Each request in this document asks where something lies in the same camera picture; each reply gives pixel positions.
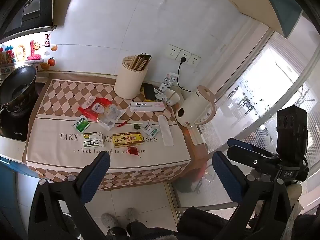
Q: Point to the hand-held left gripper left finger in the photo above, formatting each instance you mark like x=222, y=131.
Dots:
x=96, y=180

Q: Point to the green white medicine box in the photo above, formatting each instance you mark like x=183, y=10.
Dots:
x=81, y=124

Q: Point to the frosted glass window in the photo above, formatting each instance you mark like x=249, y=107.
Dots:
x=255, y=92

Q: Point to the red plastic packet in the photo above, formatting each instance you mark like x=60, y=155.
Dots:
x=86, y=110

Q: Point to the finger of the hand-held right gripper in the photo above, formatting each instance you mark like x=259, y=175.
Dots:
x=250, y=158
x=246, y=147

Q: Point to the crumpled white wrapper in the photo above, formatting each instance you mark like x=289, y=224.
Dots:
x=159, y=94

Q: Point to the black range hood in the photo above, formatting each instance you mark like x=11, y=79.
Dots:
x=25, y=5

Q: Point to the white bowl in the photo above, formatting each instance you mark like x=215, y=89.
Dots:
x=172, y=97

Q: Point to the teal wall cabinet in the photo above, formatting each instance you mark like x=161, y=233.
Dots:
x=285, y=7

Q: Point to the black wok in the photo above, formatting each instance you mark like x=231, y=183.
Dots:
x=17, y=87

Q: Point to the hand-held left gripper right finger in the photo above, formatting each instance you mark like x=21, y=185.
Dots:
x=226, y=177

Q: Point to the red chili pepper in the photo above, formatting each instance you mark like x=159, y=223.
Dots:
x=123, y=123

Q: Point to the white paper towel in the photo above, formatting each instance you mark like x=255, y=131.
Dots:
x=165, y=131

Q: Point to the bundle of wooden chopsticks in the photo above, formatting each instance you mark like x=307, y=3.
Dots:
x=140, y=61

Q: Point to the colourful wall sticker set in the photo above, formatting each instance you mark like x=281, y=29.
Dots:
x=32, y=51

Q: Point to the green pepper piece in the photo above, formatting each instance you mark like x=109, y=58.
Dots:
x=136, y=126

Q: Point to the small red wrapper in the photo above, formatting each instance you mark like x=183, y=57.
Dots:
x=132, y=151

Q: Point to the person's left grey shoe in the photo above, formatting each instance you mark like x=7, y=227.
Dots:
x=108, y=220

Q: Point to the white wall socket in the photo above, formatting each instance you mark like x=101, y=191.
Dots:
x=173, y=51
x=186, y=54
x=195, y=60

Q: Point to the clear plastic bag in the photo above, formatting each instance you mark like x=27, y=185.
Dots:
x=110, y=116

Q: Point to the black induction cooktop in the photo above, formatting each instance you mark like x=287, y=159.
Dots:
x=15, y=125

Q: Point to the checkered beige tablecloth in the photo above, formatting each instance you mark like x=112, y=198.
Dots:
x=50, y=140

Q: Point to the cream chopstick holder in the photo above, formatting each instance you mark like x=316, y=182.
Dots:
x=127, y=82

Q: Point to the white toothpaste box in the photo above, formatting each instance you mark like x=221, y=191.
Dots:
x=147, y=106

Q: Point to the teal base cabinet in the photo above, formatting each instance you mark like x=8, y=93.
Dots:
x=7, y=180

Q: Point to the cream electric kettle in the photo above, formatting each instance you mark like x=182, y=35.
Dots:
x=195, y=105

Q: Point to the white medicine box yellow label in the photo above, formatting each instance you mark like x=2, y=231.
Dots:
x=93, y=140

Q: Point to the person's black fleece jacket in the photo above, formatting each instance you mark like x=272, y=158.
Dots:
x=200, y=221

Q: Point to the person's right hand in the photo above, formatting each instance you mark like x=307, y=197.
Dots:
x=295, y=191

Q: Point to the green white sachet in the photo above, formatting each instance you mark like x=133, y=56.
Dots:
x=150, y=129

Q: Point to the white printed tube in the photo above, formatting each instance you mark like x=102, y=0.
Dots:
x=168, y=81

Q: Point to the black yellow box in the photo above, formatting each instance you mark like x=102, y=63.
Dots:
x=150, y=91

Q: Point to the person's dark trousers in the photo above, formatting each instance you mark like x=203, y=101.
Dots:
x=142, y=231

